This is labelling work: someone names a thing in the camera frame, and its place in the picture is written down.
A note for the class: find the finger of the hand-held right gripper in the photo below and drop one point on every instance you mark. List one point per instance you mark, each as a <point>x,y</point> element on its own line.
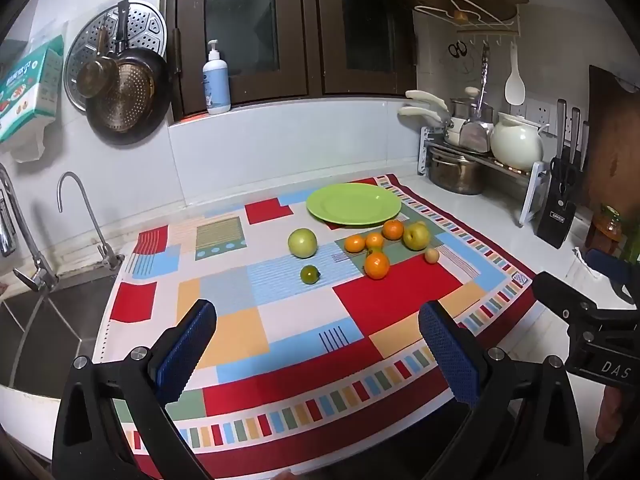
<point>560,292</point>
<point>610,269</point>

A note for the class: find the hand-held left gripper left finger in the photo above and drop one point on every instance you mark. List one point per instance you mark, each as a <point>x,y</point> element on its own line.
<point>186,347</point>

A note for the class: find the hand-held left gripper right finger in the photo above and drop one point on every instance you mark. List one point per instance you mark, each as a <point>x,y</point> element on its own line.
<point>450,355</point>

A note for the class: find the yellow-green apple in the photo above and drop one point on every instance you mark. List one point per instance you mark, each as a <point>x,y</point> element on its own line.
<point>416,237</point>

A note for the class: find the orange tangerine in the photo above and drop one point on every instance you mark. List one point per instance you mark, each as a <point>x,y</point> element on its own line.
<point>374,240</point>
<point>393,230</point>
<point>355,244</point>
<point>376,266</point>

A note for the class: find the small green tangerine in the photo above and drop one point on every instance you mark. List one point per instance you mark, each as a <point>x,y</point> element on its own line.
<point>310,275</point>

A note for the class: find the pale green apple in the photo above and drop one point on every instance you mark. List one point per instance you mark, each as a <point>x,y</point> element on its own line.
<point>302,243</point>

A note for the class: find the green plate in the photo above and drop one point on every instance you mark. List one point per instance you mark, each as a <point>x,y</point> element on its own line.
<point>350,205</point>

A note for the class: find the person's right hand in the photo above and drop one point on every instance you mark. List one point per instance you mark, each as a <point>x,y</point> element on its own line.
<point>612,412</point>

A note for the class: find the green glass jar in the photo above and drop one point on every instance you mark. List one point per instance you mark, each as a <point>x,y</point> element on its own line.
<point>610,220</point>

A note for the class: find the black knife block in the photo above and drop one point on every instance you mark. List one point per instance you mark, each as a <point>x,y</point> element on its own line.
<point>557,215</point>

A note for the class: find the small yellow fruit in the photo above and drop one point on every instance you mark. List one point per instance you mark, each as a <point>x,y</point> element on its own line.
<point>432,256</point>

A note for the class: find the white shelf rack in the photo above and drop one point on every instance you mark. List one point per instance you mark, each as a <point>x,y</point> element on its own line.
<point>532,192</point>

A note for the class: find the colourful patchwork printed cloth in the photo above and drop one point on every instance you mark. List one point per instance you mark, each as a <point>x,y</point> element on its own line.
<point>295,310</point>

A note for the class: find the dark wooden cutting board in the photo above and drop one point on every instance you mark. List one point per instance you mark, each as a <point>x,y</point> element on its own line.
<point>612,140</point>

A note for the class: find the steel sink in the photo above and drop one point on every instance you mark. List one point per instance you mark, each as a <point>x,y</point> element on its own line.
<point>45,330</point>

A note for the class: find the thin gooseneck faucet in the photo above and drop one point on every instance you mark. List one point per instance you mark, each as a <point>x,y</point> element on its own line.
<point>95,232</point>

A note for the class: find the white ceramic pot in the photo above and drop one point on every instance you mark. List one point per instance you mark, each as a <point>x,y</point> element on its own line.
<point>517,142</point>

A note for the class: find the large steel pot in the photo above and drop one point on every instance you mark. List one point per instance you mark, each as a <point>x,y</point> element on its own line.
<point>455,172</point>

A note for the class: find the chrome kitchen faucet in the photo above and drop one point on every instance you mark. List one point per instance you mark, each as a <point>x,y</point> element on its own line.
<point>35,270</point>

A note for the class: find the metal skimmer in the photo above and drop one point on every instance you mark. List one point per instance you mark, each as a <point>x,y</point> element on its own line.
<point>475,137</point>

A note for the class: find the white rice paddle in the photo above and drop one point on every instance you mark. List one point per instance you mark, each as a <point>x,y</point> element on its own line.
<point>515,87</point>

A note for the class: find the steel pot with lid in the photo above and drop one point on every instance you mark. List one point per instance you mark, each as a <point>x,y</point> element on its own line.
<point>462,110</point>

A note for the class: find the black frying pan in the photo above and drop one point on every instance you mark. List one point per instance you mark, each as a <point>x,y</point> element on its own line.
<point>155,110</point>

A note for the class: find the white plastic bag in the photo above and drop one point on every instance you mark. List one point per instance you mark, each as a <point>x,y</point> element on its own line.
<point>27,147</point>

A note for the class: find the golden mesh strainer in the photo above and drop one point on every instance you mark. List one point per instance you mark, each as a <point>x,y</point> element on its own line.
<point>127,97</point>

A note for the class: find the black scissors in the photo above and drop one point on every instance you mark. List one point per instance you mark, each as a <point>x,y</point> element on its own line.
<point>457,50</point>

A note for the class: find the white blue pump bottle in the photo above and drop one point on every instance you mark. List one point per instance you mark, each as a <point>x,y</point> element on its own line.
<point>216,85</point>

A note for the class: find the small brass ladle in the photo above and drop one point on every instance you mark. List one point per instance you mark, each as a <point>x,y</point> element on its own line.
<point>92,77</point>

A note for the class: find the green white cardboard box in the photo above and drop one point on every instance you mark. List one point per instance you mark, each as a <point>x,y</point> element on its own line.
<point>27,90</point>

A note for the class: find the round metal steamer plate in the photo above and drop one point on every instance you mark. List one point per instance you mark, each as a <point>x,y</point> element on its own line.
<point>145,25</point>

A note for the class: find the white wall power outlet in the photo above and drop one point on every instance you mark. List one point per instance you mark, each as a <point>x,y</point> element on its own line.
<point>537,110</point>

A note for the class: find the brown window frame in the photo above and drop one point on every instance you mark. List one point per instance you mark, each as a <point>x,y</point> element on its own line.
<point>310,60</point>

